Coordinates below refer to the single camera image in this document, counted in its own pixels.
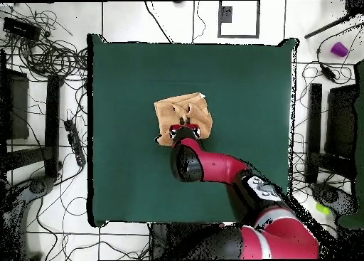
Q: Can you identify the orange terry towel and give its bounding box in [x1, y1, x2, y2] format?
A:
[153, 92, 213, 147]

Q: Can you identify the dark green table cloth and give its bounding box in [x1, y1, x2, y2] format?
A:
[86, 33, 299, 228]

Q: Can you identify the black power strip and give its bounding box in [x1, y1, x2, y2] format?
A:
[63, 119, 87, 167]

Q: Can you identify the black upright bar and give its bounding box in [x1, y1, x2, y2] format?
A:
[45, 74, 62, 179]
[305, 82, 323, 183]

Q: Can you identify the black power adapter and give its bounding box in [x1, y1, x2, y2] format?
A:
[319, 63, 338, 82]

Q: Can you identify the black tripod base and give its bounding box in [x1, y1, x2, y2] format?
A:
[311, 182, 356, 216]
[8, 176, 56, 213]

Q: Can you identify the black floor panel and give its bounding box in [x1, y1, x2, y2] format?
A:
[325, 84, 359, 159]
[0, 68, 29, 141]

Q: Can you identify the small green object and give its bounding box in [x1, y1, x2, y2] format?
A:
[314, 203, 331, 215]

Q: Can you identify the purple cup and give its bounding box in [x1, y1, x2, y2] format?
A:
[330, 41, 350, 58]

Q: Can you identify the black rod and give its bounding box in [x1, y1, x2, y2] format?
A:
[304, 13, 350, 40]

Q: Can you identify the black box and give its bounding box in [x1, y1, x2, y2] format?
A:
[3, 16, 42, 41]

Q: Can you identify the grey floor frame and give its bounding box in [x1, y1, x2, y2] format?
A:
[218, 0, 260, 39]

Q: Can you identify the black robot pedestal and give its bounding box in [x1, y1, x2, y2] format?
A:
[149, 222, 242, 260]

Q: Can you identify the tangle of black cables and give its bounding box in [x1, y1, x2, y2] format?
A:
[5, 4, 89, 78]

